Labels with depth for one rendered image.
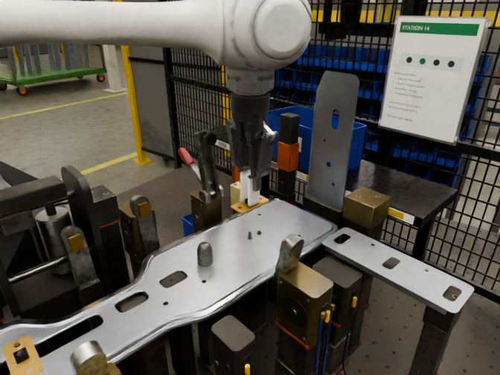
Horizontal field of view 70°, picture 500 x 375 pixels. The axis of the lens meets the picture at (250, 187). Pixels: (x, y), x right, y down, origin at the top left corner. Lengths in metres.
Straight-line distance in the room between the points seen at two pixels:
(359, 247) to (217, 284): 0.32
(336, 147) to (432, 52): 0.35
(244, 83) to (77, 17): 0.27
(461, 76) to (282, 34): 0.69
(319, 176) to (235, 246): 0.32
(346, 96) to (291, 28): 0.45
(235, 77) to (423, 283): 0.52
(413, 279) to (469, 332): 0.42
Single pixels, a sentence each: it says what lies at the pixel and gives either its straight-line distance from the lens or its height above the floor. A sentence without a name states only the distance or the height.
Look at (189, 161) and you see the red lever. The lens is 0.92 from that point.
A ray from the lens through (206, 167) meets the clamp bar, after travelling 0.87.
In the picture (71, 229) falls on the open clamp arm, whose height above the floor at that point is 1.10.
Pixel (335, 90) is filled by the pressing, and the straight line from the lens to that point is 0.90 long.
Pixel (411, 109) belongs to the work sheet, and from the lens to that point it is 1.12.
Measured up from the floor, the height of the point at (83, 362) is 1.10.
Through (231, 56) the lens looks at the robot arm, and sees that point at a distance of 0.49.
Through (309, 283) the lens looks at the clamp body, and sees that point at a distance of 0.65.
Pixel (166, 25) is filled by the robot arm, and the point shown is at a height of 1.45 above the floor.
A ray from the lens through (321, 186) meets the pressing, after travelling 0.99.
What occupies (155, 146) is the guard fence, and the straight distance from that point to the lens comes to 3.74.
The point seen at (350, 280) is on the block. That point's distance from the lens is 0.78.
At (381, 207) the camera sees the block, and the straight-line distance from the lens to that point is 0.91.
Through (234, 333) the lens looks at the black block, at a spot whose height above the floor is 0.99.
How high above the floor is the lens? 1.47
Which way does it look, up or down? 27 degrees down
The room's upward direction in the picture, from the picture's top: straight up
